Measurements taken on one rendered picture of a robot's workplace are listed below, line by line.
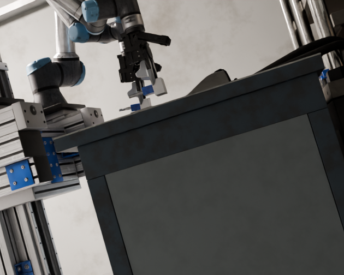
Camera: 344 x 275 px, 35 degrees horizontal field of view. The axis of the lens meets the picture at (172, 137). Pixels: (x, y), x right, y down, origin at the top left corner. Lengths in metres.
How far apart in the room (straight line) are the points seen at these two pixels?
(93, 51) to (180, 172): 3.46
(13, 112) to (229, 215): 0.83
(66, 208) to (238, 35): 2.06
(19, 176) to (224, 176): 0.79
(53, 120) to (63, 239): 2.70
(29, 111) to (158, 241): 0.71
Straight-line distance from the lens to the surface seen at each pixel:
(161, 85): 1.88
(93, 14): 1.93
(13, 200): 2.03
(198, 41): 4.47
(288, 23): 3.32
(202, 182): 1.37
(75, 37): 2.18
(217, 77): 1.98
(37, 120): 1.90
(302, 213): 1.37
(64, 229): 4.93
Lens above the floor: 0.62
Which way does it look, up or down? 4 degrees up
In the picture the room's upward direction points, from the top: 16 degrees counter-clockwise
